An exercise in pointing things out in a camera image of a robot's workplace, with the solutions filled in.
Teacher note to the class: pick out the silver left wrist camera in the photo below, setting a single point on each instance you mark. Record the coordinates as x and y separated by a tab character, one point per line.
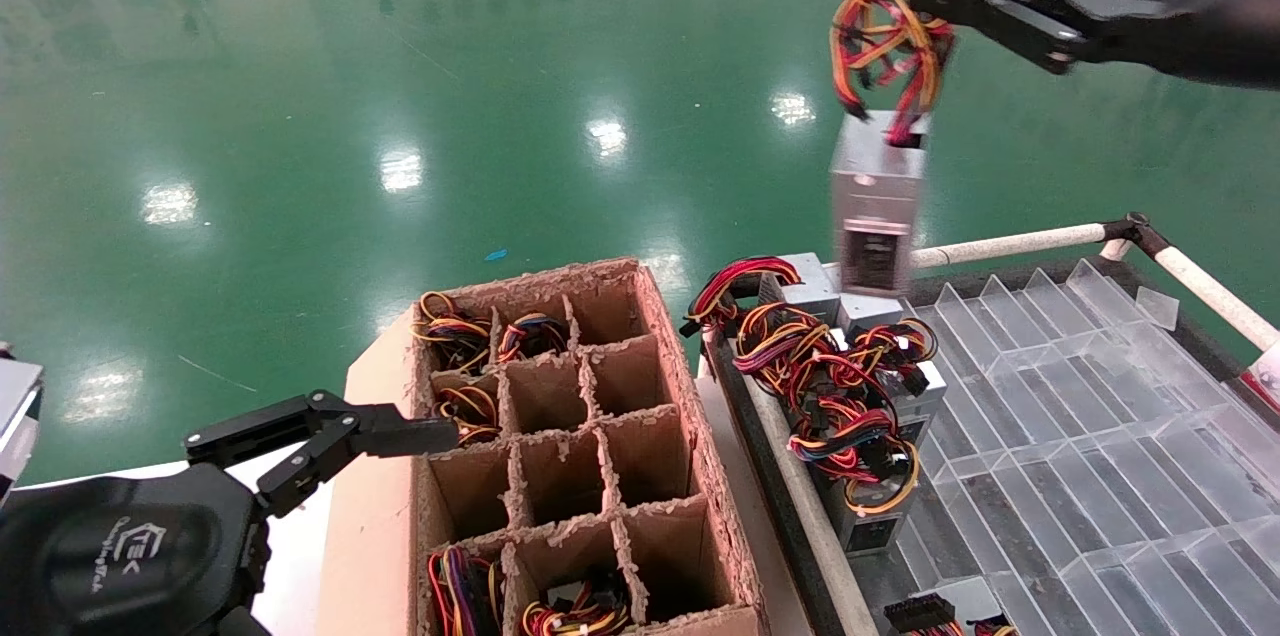
18	416

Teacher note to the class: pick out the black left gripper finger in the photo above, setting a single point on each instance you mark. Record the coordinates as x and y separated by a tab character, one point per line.
400	436

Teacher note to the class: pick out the clear plastic divider tray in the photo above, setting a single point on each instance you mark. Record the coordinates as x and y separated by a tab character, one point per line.
1080	416

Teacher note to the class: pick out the black pipe joint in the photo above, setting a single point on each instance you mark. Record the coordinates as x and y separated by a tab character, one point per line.
1135	231

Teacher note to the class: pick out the power supply with black connector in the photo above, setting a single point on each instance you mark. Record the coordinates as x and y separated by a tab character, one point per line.
920	611

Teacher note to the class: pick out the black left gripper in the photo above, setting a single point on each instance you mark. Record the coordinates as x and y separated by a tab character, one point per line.
100	566

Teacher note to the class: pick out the brown divided cardboard box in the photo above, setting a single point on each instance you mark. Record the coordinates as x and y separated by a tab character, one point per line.
640	456

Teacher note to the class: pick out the white cart pipe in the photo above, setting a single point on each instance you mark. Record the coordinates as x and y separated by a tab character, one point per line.
1010	246
1215	294
815	526

